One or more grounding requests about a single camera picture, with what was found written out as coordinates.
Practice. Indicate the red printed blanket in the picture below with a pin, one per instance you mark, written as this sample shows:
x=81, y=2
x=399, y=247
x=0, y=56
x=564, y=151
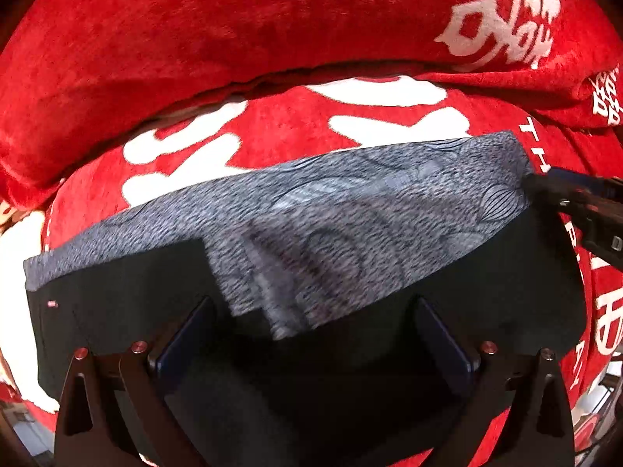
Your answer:
x=292, y=116

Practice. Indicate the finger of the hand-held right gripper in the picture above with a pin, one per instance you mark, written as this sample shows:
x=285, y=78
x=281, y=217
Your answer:
x=584, y=182
x=598, y=224

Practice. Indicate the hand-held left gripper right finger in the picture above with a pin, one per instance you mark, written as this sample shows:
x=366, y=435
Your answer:
x=445, y=348

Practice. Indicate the black pants with grey floral stripe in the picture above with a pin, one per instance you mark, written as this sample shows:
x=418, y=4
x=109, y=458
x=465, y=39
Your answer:
x=340, y=214

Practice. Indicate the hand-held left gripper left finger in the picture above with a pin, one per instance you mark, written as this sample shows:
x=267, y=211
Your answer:
x=185, y=345

